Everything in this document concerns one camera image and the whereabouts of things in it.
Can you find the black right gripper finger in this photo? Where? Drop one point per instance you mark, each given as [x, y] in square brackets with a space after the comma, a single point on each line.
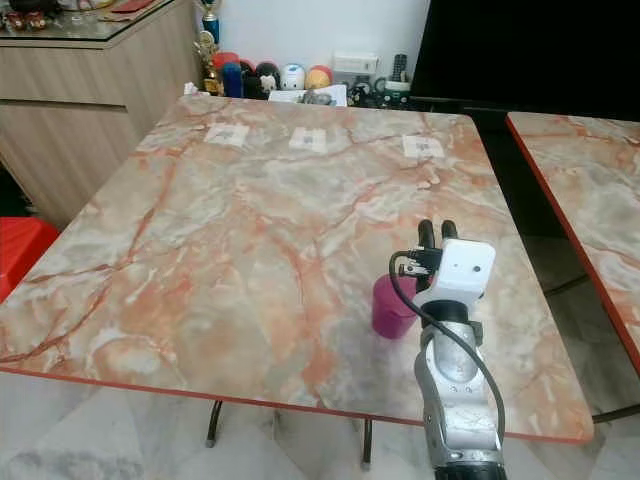
[448, 231]
[428, 235]

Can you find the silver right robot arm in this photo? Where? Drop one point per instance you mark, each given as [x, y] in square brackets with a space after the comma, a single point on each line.
[458, 400]

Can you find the purple plastic cup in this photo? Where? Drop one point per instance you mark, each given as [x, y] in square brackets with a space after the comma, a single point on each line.
[390, 310]

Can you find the white paper marker square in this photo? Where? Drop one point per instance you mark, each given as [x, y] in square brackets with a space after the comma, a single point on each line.
[227, 134]
[307, 140]
[423, 147]

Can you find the marble pattern side table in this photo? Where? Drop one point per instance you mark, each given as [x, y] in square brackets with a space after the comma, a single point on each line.
[590, 200]

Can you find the dark green mug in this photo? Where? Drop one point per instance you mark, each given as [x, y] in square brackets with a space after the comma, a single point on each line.
[392, 92]

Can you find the red plastic stool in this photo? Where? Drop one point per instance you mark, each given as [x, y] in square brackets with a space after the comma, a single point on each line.
[25, 250]

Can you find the black remote control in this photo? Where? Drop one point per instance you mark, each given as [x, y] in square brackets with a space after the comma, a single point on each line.
[399, 67]

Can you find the large marble pattern table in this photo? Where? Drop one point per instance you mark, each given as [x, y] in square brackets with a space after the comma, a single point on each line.
[240, 260]

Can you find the black metal table leg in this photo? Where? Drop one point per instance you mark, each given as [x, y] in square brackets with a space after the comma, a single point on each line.
[214, 423]
[366, 443]

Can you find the orange round doll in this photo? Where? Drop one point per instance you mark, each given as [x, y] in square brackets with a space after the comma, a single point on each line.
[318, 76]

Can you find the black television screen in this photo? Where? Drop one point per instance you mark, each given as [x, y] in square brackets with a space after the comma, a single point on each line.
[525, 50]

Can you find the white round doll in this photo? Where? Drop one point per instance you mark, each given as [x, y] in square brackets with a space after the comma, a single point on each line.
[292, 76]

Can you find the black round doll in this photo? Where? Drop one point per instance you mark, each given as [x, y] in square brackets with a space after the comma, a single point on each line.
[267, 77]

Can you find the light wooden cabinet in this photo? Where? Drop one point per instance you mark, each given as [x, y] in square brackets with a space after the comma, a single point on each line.
[90, 110]

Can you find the red round toy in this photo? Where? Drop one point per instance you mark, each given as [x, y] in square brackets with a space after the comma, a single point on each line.
[226, 59]

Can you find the gold trophy figure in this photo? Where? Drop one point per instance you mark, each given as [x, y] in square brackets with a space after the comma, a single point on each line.
[208, 62]

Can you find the blue and gold trophy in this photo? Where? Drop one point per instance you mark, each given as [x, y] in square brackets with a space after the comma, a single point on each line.
[211, 15]

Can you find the red flat case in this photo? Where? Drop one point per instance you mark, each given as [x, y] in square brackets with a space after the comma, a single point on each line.
[132, 5]

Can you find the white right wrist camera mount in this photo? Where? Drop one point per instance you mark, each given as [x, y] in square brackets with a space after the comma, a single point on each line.
[465, 265]

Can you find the white wall power socket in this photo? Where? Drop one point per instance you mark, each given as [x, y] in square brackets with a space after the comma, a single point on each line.
[355, 63]

